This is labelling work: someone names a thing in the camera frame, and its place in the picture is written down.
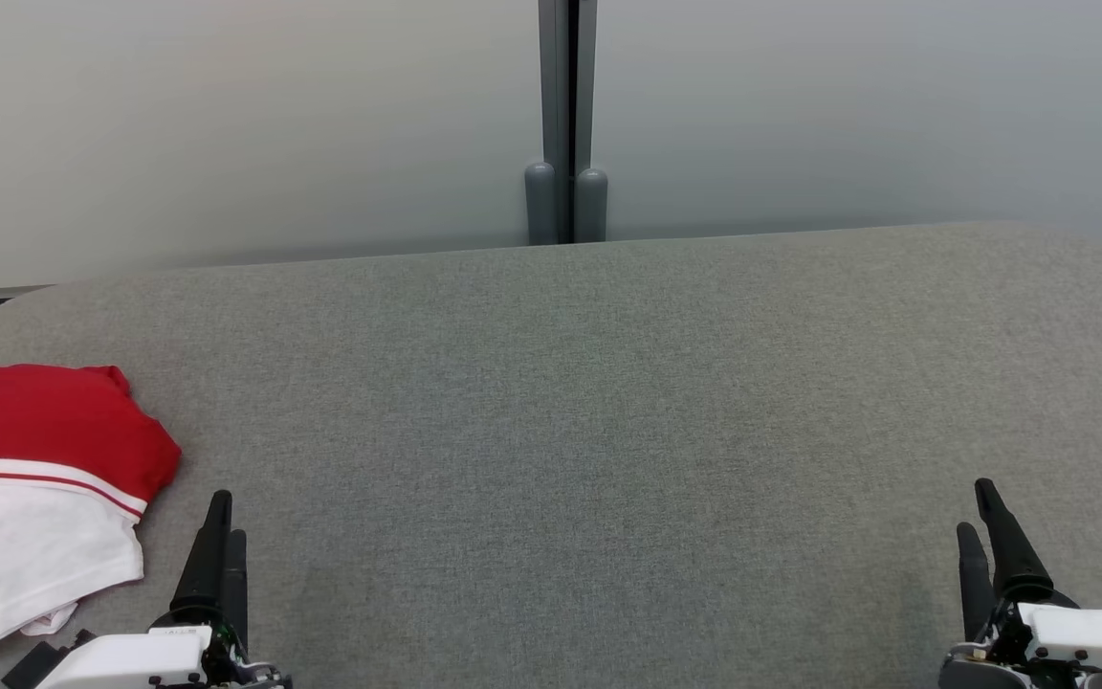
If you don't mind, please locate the grey cylindrical post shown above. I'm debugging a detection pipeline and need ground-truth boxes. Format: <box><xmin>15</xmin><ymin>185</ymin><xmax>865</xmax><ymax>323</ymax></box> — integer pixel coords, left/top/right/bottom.
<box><xmin>525</xmin><ymin>162</ymin><xmax>560</xmax><ymax>246</ymax></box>
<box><xmin>574</xmin><ymin>168</ymin><xmax>608</xmax><ymax>243</ymax></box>

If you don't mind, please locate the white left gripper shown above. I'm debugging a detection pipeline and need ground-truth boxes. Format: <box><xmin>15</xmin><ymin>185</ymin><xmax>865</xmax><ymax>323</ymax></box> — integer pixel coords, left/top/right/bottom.
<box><xmin>34</xmin><ymin>490</ymin><xmax>294</xmax><ymax>689</ymax></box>

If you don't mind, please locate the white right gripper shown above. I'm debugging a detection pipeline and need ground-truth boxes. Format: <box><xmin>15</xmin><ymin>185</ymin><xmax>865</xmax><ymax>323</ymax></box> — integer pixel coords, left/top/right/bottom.
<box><xmin>938</xmin><ymin>478</ymin><xmax>1102</xmax><ymax>689</ymax></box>

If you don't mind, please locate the grey vertical door frame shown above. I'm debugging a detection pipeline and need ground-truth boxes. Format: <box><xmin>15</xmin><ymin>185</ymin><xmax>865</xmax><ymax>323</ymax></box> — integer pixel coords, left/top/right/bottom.
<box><xmin>539</xmin><ymin>0</ymin><xmax>598</xmax><ymax>245</ymax></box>

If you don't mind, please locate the red shirt with white sleeves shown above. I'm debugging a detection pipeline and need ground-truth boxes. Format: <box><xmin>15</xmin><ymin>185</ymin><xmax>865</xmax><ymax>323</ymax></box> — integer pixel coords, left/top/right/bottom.
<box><xmin>0</xmin><ymin>364</ymin><xmax>182</xmax><ymax>658</ymax></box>

